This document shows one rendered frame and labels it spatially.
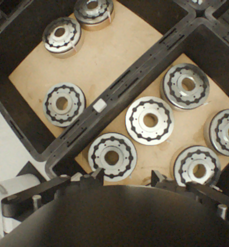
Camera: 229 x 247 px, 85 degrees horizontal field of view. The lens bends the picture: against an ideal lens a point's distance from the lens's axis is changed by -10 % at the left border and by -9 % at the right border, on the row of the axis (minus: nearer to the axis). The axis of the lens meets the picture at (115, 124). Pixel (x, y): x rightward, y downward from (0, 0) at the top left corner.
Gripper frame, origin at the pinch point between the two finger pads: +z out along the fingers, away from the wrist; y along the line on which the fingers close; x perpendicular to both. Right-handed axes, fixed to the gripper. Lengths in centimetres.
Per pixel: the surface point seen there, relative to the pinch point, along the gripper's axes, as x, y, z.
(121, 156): 0.5, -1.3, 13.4
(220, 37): 22.5, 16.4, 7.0
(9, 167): -9, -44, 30
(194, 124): 7.5, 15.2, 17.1
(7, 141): 1, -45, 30
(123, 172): -2.8, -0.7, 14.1
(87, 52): 25.3, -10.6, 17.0
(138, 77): 14.1, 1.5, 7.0
